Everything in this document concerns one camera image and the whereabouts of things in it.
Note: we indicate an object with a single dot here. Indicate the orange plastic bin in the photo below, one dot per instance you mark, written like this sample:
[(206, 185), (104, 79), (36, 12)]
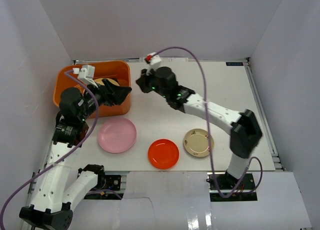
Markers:
[(116, 70)]

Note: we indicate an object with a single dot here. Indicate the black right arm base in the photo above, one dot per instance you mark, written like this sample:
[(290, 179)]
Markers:
[(226, 183)]

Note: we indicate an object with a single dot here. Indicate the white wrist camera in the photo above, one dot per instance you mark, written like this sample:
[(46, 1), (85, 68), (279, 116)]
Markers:
[(85, 74), (154, 62)]

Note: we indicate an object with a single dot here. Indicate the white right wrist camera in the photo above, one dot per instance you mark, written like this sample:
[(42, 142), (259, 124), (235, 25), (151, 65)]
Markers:
[(154, 62)]

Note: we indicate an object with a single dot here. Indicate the pink round plate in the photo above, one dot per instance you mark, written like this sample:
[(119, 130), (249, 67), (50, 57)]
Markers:
[(117, 135)]

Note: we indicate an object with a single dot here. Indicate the beige floral small plate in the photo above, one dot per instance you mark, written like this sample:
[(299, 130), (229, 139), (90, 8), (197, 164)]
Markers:
[(196, 143)]

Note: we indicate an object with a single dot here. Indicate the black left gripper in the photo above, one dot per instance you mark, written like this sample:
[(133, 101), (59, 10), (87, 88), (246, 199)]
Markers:
[(106, 92)]

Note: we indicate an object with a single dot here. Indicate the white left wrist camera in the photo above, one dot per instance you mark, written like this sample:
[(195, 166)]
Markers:
[(85, 74)]

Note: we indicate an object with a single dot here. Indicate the yellow round plate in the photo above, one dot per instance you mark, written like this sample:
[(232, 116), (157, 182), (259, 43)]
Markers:
[(112, 81)]

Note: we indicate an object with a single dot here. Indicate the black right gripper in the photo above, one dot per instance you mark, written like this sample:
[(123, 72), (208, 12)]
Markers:
[(143, 81)]

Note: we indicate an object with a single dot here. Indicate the small blue label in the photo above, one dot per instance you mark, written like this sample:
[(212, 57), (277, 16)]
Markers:
[(234, 64)]

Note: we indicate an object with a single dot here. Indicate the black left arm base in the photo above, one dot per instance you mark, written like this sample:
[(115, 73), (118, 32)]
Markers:
[(111, 183)]

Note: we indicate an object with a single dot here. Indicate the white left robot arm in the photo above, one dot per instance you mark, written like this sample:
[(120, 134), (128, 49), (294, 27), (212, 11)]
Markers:
[(53, 205)]

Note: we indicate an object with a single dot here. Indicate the white paper sheet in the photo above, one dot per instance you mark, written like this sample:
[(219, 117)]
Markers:
[(167, 59)]

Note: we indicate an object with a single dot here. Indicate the orange round plate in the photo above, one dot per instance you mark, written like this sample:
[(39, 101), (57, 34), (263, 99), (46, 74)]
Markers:
[(163, 154)]

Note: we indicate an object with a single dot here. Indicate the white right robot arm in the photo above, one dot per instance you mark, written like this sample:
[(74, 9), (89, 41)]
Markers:
[(242, 127)]

